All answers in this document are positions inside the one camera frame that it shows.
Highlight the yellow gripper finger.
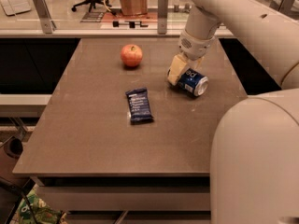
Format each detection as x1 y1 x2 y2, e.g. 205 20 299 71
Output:
194 58 204 70
167 54 189 86

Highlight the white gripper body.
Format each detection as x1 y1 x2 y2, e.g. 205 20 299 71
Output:
178 30 214 61

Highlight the blue pepsi can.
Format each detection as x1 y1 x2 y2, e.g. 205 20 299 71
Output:
178 68 208 96

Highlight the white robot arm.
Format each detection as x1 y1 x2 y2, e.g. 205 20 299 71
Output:
167 0 299 224

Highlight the red apple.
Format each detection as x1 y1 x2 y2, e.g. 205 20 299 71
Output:
121 44 143 67

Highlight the blue snack bar wrapper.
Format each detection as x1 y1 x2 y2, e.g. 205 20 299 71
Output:
125 88 153 123

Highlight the black office chair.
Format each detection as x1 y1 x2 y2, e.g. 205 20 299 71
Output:
71 0 111 12

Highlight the grey table drawer base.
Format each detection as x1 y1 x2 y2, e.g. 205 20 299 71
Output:
33 175 211 220

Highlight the green patterned bag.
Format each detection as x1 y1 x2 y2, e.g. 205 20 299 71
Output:
17 191 63 224

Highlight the middle metal glass post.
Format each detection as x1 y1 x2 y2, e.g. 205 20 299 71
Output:
157 0 168 35

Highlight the metal glass post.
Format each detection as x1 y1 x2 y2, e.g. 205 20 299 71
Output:
278 0 295 15
33 0 56 34
157 0 168 35

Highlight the right metal glass post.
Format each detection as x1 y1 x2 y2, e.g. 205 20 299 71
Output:
278 0 295 15

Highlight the left metal glass post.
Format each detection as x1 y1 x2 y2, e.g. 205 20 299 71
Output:
33 0 56 34

